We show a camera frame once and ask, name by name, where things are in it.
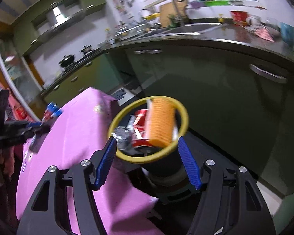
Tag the yellow rimmed trash bin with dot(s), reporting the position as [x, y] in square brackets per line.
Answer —
[165, 151]

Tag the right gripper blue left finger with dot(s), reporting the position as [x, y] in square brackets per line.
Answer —
[47, 210]

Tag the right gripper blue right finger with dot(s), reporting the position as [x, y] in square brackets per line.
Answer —
[230, 201]

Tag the orange foam fruit net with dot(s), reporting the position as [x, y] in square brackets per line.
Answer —
[161, 122]

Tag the red mug on counter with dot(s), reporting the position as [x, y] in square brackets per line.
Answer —
[239, 17]

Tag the silver wrapper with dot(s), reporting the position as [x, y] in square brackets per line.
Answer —
[123, 137]

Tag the blue floor mat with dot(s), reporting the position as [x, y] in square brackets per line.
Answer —
[119, 94]

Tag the steel range hood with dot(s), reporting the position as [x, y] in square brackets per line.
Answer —
[58, 18]

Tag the pink floral tablecloth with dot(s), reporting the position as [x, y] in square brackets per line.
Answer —
[79, 131]

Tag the small black pot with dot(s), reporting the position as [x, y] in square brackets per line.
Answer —
[86, 49]

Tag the red crushed can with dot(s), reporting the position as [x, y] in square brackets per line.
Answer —
[140, 141]

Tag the white blue tube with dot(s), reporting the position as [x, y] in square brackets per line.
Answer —
[50, 116]

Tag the black wok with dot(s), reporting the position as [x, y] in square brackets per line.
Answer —
[67, 60]

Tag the wooden cutting board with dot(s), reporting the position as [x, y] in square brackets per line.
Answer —
[168, 10]

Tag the dish rack with dishes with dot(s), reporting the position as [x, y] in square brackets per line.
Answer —
[128, 33]

